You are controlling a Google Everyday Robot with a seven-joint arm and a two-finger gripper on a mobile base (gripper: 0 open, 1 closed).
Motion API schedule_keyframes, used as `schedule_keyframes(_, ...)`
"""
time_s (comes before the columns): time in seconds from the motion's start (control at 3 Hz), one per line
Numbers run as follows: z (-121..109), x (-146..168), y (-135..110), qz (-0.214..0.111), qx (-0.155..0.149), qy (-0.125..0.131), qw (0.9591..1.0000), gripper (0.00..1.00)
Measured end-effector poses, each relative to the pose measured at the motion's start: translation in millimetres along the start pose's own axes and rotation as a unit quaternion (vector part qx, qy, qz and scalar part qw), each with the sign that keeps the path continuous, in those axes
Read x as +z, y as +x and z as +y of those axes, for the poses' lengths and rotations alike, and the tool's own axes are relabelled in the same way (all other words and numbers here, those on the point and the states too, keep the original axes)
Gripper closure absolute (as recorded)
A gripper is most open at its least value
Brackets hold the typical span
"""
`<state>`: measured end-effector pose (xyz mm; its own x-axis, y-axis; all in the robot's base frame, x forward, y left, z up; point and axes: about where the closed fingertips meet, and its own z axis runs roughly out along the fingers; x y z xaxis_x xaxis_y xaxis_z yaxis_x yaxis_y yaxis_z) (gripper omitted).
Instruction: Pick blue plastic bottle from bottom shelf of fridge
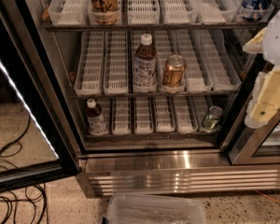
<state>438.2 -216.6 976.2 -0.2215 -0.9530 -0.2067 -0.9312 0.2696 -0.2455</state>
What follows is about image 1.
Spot steel fridge base grille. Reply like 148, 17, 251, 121
77, 150, 280, 198

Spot green drink can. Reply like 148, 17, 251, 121
202, 105, 223, 133

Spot clear plastic bin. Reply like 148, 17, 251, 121
105, 194, 207, 224

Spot gold drink can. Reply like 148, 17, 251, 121
162, 54, 186, 88

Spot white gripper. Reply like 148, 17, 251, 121
243, 9, 280, 129

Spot orange floor cable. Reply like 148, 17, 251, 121
255, 189, 280, 207

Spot gold can top shelf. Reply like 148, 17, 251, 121
89, 0, 119, 25

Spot black floor cables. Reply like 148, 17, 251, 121
0, 115, 49, 224

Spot top wire shelf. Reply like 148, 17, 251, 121
44, 22, 267, 32

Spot small brown tea bottle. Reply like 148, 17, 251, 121
86, 99, 108, 135

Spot middle wire shelf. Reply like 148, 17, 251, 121
71, 90, 239, 99

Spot wire shelf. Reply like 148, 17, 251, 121
44, 22, 267, 32
71, 90, 239, 99

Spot tall brown tea bottle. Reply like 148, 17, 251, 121
133, 34, 157, 93

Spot glass fridge door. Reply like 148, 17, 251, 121
0, 0, 78, 193

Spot right fridge door frame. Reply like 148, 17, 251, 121
217, 55, 280, 165

